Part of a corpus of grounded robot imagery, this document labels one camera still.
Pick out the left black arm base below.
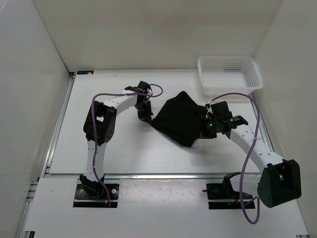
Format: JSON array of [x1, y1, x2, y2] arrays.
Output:
[[73, 175, 119, 208]]

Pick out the black shorts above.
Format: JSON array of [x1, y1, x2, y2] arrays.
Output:
[[152, 91, 207, 147]]

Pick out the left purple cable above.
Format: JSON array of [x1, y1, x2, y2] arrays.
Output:
[[91, 84, 163, 206]]

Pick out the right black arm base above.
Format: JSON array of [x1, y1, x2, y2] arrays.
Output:
[[202, 172, 242, 210]]

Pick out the aluminium frame rail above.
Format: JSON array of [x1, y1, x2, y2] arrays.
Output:
[[44, 173, 261, 179], [250, 92, 310, 238], [15, 72, 77, 238]]

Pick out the front aluminium frame rail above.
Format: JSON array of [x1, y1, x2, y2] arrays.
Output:
[[44, 173, 261, 179]]

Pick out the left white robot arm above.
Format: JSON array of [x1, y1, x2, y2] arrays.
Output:
[[80, 90, 153, 198]]

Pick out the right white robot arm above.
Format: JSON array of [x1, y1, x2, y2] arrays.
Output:
[[202, 113, 302, 208]]

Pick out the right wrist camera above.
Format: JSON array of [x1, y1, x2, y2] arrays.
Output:
[[205, 101, 233, 120]]

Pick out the right aluminium frame rail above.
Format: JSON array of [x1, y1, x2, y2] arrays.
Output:
[[250, 92, 310, 238]]

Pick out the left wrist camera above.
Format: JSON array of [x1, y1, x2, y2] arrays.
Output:
[[124, 81, 151, 95]]

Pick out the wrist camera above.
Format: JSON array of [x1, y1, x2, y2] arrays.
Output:
[[124, 81, 151, 95], [205, 101, 233, 120]]

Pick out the left aluminium frame rail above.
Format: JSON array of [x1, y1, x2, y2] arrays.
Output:
[[15, 72, 77, 238]]

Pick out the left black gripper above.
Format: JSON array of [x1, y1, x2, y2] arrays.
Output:
[[134, 100, 153, 124]]

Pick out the white plastic mesh basket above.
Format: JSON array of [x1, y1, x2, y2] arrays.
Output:
[[198, 56, 263, 96]]

